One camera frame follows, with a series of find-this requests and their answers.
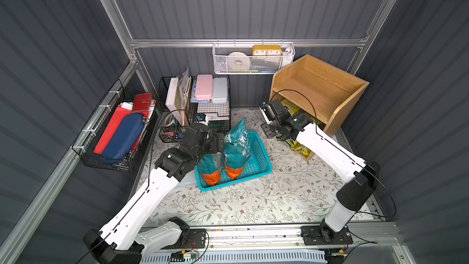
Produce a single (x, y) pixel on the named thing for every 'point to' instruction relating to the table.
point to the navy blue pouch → (123, 138)
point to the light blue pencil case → (220, 90)
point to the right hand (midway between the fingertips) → (277, 127)
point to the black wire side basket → (87, 141)
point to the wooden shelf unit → (315, 89)
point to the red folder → (118, 115)
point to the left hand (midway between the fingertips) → (213, 136)
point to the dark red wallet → (141, 102)
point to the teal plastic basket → (259, 165)
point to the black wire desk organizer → (189, 99)
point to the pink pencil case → (204, 86)
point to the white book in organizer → (173, 100)
